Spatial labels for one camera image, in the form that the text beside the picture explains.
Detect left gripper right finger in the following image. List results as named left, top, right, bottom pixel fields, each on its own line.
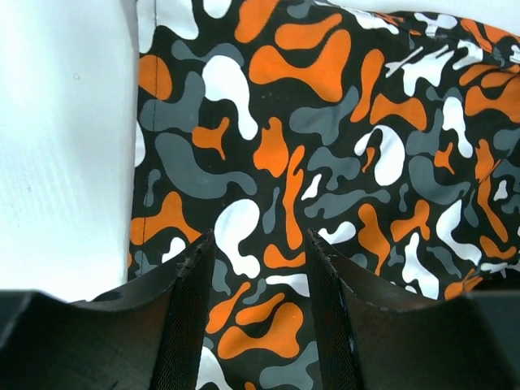
left=305, top=231, right=519, bottom=389

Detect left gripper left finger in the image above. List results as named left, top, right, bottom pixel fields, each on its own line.
left=1, top=232, right=215, bottom=389

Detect orange black camo shorts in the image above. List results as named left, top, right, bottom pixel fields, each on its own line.
left=128, top=1, right=519, bottom=389

